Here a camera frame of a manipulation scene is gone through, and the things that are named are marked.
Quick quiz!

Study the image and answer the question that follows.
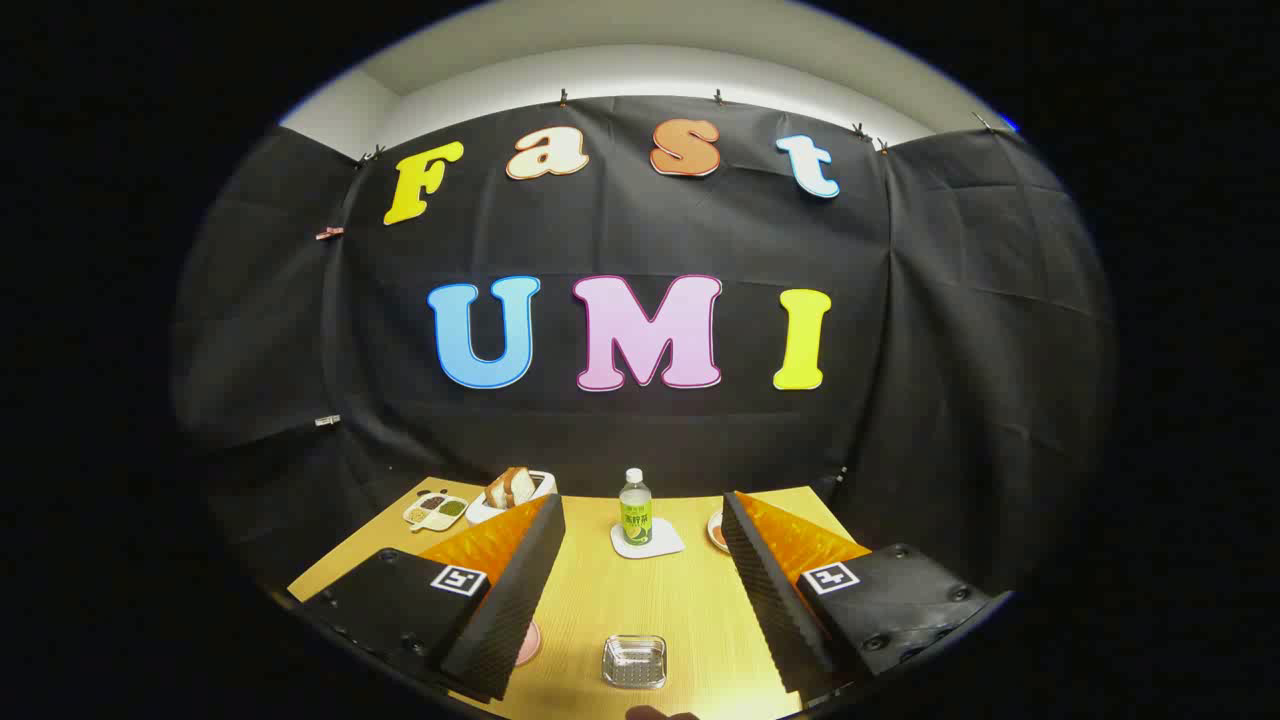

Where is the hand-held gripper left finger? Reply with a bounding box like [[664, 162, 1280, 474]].
[[290, 492, 567, 703]]

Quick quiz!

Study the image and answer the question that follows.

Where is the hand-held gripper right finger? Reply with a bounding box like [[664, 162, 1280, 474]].
[[721, 490, 1006, 699]]

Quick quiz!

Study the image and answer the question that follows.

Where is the white toaster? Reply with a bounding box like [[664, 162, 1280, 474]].
[[466, 470, 557, 526]]

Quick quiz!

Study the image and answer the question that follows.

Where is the white coaster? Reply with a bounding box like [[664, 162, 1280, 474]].
[[610, 517, 686, 560]]

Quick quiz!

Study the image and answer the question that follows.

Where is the white divided seasoning dish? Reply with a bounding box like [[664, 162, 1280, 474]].
[[403, 492, 469, 531]]

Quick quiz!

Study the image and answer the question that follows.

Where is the green label drink bottle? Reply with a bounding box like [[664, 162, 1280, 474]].
[[618, 468, 654, 547]]

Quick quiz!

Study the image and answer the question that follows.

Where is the metal wire basket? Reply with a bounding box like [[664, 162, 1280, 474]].
[[602, 634, 668, 690]]

